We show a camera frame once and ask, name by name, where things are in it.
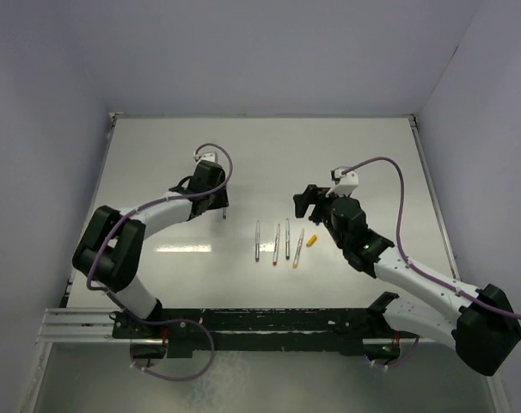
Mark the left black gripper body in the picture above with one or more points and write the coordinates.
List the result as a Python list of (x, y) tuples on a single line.
[(217, 200)]

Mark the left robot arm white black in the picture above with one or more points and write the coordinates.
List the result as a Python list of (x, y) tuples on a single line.
[(110, 248)]

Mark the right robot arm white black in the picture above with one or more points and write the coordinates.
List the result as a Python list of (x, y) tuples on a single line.
[(478, 323)]

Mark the red marker pen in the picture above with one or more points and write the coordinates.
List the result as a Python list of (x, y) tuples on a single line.
[(276, 245)]

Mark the yellow pen cap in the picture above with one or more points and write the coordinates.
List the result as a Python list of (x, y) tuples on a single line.
[(311, 241)]

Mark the aluminium extrusion rail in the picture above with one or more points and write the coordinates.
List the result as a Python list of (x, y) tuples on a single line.
[(76, 325)]

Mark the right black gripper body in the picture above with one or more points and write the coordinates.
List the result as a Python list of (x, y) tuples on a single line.
[(321, 212)]

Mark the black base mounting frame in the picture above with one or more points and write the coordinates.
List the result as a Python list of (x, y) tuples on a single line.
[(178, 333)]

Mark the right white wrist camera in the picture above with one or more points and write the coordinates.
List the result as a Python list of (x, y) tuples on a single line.
[(345, 182)]

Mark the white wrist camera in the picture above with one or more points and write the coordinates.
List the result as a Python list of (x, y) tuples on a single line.
[(210, 156), (345, 182)]

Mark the purple marker pen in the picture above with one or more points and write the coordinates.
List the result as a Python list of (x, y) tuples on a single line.
[(257, 242)]

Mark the blue marker pen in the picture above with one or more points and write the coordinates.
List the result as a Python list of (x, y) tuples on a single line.
[(287, 239)]

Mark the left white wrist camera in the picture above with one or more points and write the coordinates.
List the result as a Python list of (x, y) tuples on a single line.
[(210, 156)]

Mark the yellow marker pen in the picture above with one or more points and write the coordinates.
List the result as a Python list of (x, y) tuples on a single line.
[(299, 247)]

